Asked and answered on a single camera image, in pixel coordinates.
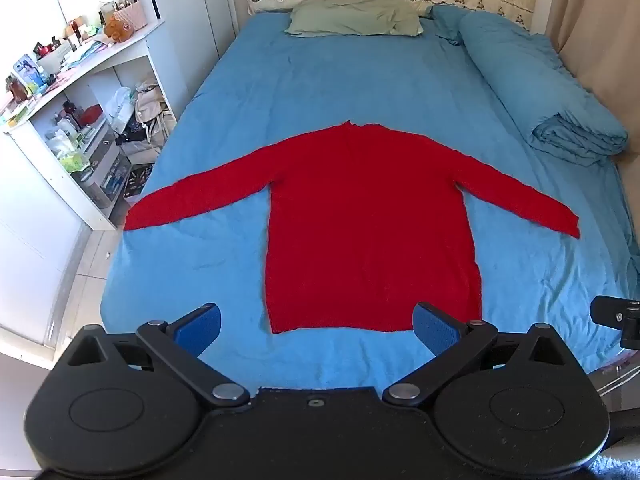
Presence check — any white wardrobe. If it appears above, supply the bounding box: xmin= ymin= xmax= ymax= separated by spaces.
xmin=49 ymin=0 xmax=237 ymax=63

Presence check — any pink basket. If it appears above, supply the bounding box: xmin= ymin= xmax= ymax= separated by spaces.
xmin=113 ymin=1 xmax=149 ymax=32

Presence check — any red long-sleeved sweater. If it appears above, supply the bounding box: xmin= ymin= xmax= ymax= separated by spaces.
xmin=123 ymin=120 xmax=581 ymax=335

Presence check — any clear plastic drawer unit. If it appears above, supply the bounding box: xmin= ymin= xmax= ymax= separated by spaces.
xmin=72 ymin=124 xmax=135 ymax=209

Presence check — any white plastic bag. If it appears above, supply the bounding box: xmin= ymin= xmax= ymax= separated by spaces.
xmin=106 ymin=86 xmax=135 ymax=132

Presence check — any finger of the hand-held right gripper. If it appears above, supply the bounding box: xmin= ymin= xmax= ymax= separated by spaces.
xmin=590 ymin=296 xmax=627 ymax=330

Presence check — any green pillow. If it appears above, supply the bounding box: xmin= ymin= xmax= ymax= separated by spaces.
xmin=285 ymin=0 xmax=426 ymax=39

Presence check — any cream tote bag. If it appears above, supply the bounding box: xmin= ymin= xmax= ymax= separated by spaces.
xmin=134 ymin=79 xmax=177 ymax=147

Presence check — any white shelf unit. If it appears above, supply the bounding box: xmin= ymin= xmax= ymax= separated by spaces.
xmin=0 ymin=19 xmax=177 ymax=232

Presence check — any blue box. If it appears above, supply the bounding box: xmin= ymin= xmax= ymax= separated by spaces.
xmin=12 ymin=54 xmax=50 ymax=90

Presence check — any brown teddy bear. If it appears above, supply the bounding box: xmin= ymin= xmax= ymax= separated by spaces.
xmin=103 ymin=16 xmax=136 ymax=43

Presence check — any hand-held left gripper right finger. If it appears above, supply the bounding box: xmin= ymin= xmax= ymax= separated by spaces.
xmin=382 ymin=301 xmax=572 ymax=408

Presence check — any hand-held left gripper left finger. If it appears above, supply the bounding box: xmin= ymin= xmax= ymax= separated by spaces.
xmin=66 ymin=302 xmax=251 ymax=408

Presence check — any brown bottle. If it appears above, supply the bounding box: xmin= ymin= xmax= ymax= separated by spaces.
xmin=6 ymin=75 xmax=27 ymax=105

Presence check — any rolled blue duvet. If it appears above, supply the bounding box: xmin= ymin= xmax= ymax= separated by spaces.
xmin=431 ymin=4 xmax=630 ymax=167

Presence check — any green packet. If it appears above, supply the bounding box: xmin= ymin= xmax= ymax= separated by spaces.
xmin=59 ymin=154 xmax=90 ymax=175

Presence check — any bed with blue sheet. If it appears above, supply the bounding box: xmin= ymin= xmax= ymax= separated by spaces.
xmin=99 ymin=9 xmax=640 ymax=397

